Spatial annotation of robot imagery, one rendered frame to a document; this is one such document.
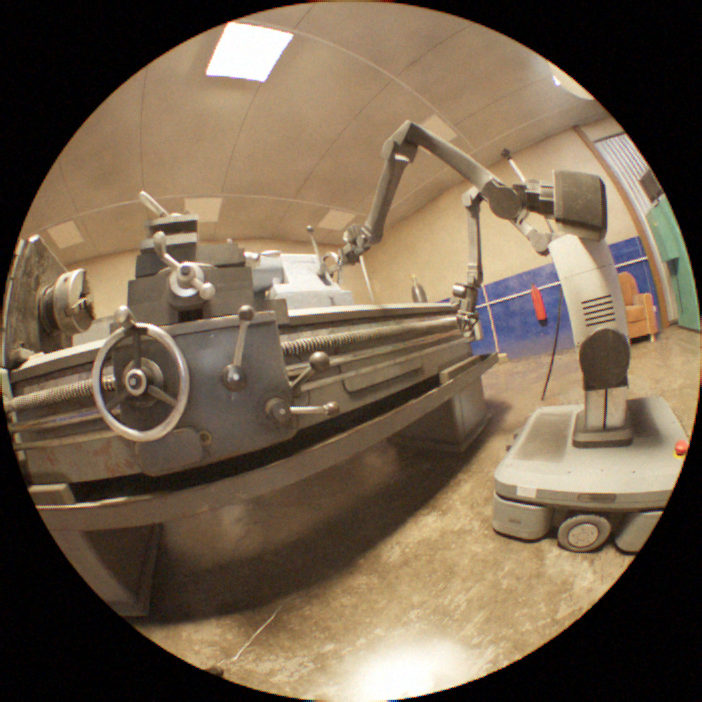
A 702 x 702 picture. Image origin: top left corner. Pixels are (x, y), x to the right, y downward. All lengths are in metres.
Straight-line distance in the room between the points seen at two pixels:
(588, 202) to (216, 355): 0.79
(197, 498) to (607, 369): 0.97
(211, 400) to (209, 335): 0.13
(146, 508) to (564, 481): 0.92
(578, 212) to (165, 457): 0.90
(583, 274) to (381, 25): 2.71
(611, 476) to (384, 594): 0.64
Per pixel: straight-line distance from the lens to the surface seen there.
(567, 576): 0.78
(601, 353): 0.67
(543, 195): 0.54
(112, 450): 0.76
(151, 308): 0.53
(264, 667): 0.75
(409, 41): 3.03
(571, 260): 0.65
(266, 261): 0.97
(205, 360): 0.49
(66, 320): 1.06
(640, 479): 0.68
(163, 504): 0.57
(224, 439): 0.50
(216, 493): 0.54
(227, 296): 0.53
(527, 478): 0.67
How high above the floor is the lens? 0.65
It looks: 2 degrees up
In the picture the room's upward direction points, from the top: 13 degrees counter-clockwise
